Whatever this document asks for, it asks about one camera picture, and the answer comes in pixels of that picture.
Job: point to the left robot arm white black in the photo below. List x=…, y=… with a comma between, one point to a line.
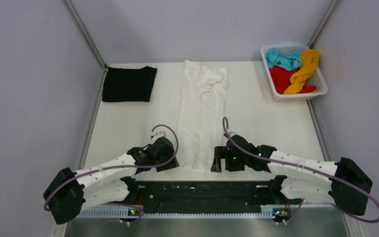
x=71, y=192

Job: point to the white plastic basket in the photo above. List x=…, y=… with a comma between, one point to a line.
x=316, y=79

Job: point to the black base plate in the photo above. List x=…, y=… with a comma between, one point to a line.
x=203, y=197

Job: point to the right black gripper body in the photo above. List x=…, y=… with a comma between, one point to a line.
x=235, y=163

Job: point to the right aluminium corner post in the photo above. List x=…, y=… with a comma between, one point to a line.
x=324, y=20

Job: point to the folded black t shirt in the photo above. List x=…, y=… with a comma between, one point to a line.
x=128, y=85

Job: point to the cyan t shirt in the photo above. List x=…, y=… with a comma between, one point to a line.
x=275, y=58

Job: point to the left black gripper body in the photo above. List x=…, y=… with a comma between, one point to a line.
x=161, y=159

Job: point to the yellow t shirt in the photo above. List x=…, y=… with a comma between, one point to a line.
x=310, y=62

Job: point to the red t shirt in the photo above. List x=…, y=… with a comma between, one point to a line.
x=281, y=80

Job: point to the aluminium corner post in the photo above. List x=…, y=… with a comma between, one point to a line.
x=324, y=20
x=84, y=32

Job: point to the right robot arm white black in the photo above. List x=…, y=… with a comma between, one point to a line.
x=341, y=183

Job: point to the aluminium front rail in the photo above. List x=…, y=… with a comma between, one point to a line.
x=311, y=220

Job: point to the left aluminium corner post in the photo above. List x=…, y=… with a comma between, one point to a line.
x=84, y=32

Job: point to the white t shirt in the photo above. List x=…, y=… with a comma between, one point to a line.
x=202, y=107

